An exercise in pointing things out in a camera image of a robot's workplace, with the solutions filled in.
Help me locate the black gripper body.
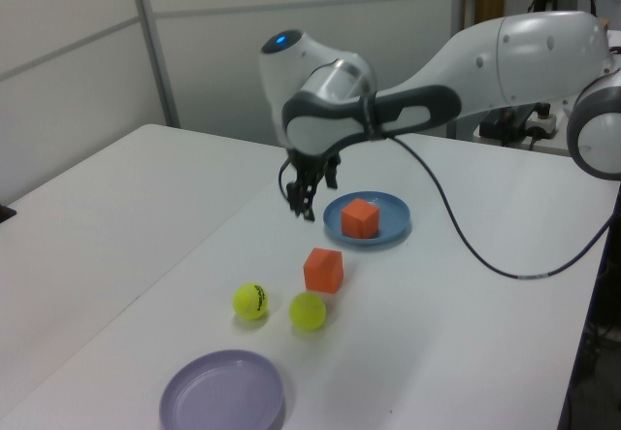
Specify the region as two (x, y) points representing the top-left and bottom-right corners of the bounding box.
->
(286, 148), (343, 182)

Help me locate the orange foam cube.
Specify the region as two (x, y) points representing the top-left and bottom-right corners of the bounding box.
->
(341, 197), (381, 240)
(303, 248), (345, 295)

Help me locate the yellow tennis ball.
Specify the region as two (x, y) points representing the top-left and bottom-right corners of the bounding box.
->
(232, 281), (270, 322)
(288, 291), (327, 332)

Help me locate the blue plate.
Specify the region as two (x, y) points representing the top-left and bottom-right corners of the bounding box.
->
(322, 190), (412, 249)

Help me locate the purple plate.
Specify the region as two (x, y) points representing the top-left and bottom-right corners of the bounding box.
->
(159, 349), (285, 430)

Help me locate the white power strip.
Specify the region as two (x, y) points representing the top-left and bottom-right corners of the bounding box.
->
(526, 109), (557, 140)

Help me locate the brown cardboard box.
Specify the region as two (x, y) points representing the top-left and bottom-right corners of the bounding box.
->
(473, 0), (506, 23)

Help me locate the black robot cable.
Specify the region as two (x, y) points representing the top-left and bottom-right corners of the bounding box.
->
(277, 128), (613, 281)

